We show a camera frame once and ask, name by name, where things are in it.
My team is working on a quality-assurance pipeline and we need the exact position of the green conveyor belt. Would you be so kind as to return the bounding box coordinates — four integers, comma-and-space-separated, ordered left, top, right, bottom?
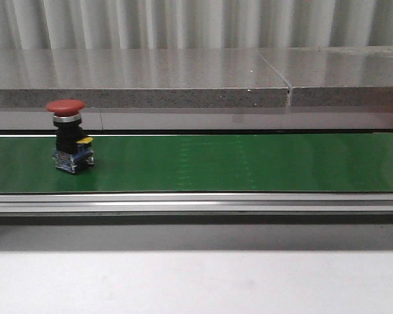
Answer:
0, 133, 393, 194

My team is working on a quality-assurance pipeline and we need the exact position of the grey stone slab right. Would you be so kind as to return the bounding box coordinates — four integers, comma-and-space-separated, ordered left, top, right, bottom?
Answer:
258, 46, 393, 110

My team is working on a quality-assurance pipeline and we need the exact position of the grey stone slab left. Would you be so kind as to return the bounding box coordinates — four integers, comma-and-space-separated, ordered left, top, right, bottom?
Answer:
0, 49, 288, 109

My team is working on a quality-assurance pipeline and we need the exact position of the grey stone slab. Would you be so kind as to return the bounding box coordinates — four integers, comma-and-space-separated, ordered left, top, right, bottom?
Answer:
258, 46, 393, 110
0, 49, 288, 109

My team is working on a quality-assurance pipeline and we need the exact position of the red mushroom push button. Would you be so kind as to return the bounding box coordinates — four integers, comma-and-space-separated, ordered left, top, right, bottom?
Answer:
47, 99, 94, 174

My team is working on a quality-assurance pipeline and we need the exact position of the aluminium conveyor frame rail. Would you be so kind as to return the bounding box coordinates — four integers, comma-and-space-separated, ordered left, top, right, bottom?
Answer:
0, 192, 393, 225

